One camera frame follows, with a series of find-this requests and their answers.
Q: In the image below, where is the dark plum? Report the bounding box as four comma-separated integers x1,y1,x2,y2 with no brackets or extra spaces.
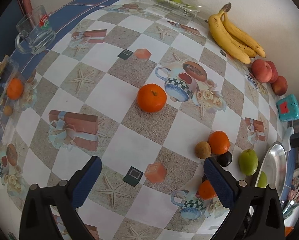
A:
216,151,233,167

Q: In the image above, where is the central orange tangerine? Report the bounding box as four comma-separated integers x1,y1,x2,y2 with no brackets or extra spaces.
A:
136,83,167,113

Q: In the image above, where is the green fruit on plate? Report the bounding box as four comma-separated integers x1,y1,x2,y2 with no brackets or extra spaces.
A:
256,171,268,188

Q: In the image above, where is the silver metal plate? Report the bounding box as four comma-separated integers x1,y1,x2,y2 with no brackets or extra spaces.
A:
253,141,287,199

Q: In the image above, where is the black power adapter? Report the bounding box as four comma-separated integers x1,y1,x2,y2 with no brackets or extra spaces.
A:
290,132,299,148

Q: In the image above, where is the teal toy box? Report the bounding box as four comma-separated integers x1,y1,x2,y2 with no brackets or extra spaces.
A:
276,94,299,122

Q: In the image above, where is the red peach right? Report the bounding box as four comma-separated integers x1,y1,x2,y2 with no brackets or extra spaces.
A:
271,75,288,96

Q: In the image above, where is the red peach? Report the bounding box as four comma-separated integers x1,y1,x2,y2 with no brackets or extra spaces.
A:
266,61,278,83
271,75,288,96
252,59,272,83

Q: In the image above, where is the clear plastic box left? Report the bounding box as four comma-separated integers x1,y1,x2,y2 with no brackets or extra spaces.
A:
0,55,21,153

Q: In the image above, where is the tangerine in left box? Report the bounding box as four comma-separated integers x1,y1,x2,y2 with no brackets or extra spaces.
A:
6,78,24,100

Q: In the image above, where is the red peach middle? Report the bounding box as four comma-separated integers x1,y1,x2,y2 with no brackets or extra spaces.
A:
266,61,278,83

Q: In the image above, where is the red peach front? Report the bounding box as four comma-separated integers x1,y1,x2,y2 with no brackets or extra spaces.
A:
252,59,272,83

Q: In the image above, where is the patterned tablecloth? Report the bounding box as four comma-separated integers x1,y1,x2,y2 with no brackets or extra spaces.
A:
0,0,286,239

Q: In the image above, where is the yellow banana bunch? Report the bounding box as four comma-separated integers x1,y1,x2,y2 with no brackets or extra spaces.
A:
208,2,266,64

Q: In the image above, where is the glass mug with logo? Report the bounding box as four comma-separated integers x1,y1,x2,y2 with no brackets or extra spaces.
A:
14,5,56,55

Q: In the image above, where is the clear plastic fruit container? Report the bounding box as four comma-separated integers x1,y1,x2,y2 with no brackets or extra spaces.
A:
152,0,201,18

